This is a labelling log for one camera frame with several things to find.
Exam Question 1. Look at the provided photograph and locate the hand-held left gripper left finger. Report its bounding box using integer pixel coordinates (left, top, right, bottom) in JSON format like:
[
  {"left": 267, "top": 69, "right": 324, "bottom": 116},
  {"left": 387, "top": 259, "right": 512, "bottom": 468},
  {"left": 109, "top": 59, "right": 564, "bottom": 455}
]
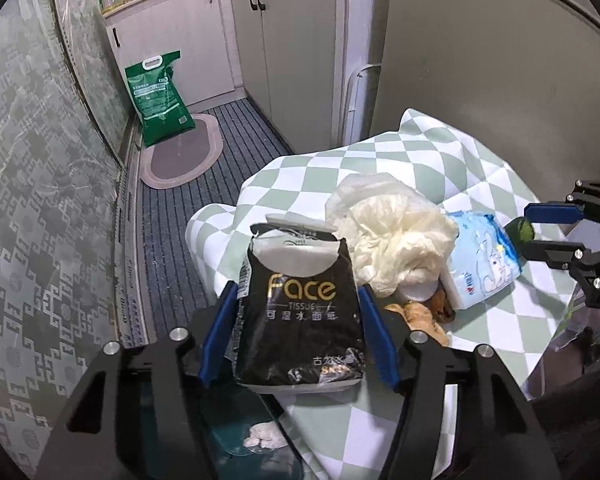
[{"left": 45, "top": 280, "right": 241, "bottom": 480}]

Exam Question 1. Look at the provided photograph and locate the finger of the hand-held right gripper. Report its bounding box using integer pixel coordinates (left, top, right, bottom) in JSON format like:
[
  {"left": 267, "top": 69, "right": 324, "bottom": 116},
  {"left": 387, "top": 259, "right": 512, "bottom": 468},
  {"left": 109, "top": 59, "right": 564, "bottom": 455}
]
[
  {"left": 525, "top": 239, "right": 592, "bottom": 270},
  {"left": 524, "top": 179, "right": 600, "bottom": 226}
]

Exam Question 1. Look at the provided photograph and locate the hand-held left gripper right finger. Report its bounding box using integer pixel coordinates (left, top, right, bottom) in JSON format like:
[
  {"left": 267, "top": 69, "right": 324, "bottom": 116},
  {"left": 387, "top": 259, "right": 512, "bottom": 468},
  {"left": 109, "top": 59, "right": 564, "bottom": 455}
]
[{"left": 356, "top": 284, "right": 562, "bottom": 480}]

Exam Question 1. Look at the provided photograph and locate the green wrapper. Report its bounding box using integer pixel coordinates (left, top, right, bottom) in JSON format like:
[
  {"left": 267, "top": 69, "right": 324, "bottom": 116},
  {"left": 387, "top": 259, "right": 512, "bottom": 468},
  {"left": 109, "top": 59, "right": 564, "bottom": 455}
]
[{"left": 505, "top": 216, "right": 536, "bottom": 244}]

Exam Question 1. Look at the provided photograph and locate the orange brown fruit peel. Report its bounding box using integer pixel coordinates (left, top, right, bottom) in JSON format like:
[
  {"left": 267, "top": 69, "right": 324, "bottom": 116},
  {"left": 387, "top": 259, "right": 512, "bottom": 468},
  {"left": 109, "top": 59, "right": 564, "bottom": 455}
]
[{"left": 384, "top": 301, "right": 451, "bottom": 347}]

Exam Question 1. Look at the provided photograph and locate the light blue tissue pack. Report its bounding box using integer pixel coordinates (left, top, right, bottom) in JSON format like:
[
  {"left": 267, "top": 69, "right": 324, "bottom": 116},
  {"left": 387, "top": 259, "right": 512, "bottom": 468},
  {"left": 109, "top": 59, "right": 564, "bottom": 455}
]
[{"left": 440, "top": 211, "right": 524, "bottom": 310}]

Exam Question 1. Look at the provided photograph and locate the black tissue pack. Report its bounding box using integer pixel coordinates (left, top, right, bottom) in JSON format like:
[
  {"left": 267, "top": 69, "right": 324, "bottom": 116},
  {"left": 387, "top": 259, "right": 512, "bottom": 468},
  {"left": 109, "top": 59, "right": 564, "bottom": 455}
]
[{"left": 234, "top": 214, "right": 366, "bottom": 394}]

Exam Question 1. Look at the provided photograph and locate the dark teal trash bin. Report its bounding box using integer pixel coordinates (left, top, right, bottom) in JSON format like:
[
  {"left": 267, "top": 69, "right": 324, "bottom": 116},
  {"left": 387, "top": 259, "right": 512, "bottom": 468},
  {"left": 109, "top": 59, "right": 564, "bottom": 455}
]
[{"left": 140, "top": 380, "right": 307, "bottom": 480}]

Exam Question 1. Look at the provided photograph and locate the white tissue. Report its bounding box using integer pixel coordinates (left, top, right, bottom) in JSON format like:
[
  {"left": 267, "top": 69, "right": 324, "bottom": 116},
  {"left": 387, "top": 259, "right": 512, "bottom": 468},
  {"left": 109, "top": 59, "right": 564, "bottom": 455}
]
[{"left": 242, "top": 422, "right": 287, "bottom": 452}]

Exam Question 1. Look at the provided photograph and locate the white plastic bag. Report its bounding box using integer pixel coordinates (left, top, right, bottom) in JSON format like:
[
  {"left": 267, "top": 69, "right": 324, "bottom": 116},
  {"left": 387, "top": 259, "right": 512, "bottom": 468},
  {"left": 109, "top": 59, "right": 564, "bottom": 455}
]
[{"left": 325, "top": 172, "right": 460, "bottom": 297}]

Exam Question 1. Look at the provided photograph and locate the green white checkered tablecloth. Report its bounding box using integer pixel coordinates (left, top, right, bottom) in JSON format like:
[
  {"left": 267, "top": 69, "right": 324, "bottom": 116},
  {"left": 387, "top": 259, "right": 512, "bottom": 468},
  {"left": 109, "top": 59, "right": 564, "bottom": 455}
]
[{"left": 185, "top": 107, "right": 581, "bottom": 480}]

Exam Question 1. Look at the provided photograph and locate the beige refrigerator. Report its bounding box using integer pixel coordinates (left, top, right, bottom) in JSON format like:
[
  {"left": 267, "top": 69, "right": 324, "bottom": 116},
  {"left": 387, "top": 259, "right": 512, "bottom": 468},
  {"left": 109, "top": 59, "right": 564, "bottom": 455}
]
[{"left": 380, "top": 0, "right": 600, "bottom": 213}]

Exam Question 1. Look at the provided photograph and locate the oval grey floor mat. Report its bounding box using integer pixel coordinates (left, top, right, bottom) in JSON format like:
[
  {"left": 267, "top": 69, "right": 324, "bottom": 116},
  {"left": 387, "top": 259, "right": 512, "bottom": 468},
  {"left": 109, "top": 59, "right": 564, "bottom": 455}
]
[{"left": 140, "top": 112, "right": 225, "bottom": 191}]

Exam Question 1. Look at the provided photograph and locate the patterned frosted glass door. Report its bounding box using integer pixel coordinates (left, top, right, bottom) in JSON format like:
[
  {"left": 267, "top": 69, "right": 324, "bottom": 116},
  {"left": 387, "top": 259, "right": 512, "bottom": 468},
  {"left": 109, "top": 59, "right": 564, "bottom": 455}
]
[{"left": 0, "top": 0, "right": 137, "bottom": 461}]

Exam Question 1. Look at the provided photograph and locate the green rice bag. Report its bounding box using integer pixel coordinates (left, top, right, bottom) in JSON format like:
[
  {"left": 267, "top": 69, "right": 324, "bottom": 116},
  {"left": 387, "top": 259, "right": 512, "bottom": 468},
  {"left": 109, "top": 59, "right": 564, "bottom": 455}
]
[{"left": 124, "top": 50, "right": 195, "bottom": 149}]

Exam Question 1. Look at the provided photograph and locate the white double door cabinet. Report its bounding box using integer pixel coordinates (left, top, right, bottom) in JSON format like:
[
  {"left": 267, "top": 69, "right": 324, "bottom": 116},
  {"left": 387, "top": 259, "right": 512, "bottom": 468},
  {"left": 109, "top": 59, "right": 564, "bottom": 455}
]
[{"left": 227, "top": 0, "right": 349, "bottom": 155}]

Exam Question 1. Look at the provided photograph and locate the white single door cabinet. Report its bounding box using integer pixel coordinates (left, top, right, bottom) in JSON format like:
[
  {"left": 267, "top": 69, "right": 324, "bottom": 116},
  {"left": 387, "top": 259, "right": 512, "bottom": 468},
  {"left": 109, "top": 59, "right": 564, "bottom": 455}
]
[{"left": 104, "top": 0, "right": 237, "bottom": 111}]

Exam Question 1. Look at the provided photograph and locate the white metal stool frame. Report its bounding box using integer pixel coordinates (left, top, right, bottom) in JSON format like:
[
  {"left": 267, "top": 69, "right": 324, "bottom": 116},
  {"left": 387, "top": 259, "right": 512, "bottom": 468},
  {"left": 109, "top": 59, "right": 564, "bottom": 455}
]
[{"left": 347, "top": 62, "right": 384, "bottom": 147}]

